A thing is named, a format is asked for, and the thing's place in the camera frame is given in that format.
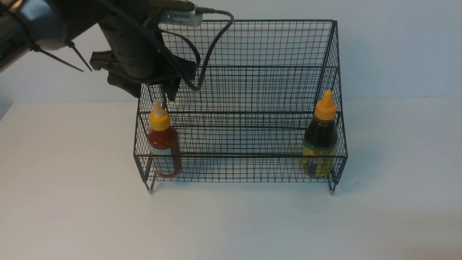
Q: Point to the dark robot arm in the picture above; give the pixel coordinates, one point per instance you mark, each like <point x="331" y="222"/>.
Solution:
<point x="47" y="25"/>

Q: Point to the red sauce bottle yellow cap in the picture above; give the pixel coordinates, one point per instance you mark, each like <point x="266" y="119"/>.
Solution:
<point x="163" y="143"/>

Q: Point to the black wire mesh shelf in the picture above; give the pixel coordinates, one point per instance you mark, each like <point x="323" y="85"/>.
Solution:
<point x="248" y="121"/>

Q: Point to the dark sauce bottle yellow label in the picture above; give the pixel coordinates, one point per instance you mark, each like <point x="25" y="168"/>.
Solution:
<point x="320" y="138"/>

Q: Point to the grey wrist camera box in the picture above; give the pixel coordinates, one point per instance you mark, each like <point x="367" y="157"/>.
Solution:
<point x="174" y="12"/>

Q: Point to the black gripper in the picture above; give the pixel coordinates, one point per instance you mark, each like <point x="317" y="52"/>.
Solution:
<point x="132" y="60"/>

